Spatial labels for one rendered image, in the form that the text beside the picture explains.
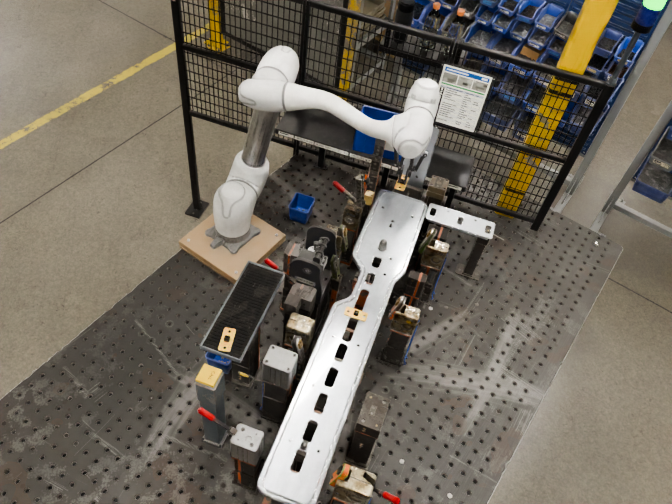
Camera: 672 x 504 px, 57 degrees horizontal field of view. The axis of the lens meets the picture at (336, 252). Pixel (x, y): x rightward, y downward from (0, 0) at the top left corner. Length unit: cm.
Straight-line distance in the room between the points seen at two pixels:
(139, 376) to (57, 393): 29
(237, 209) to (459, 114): 104
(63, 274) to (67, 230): 32
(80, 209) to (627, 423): 329
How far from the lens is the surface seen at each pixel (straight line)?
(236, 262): 271
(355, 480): 194
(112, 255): 377
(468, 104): 278
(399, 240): 252
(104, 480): 237
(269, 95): 222
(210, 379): 195
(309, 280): 223
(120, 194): 408
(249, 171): 270
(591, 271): 315
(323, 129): 290
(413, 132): 196
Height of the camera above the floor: 288
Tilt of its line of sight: 51 degrees down
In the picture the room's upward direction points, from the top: 9 degrees clockwise
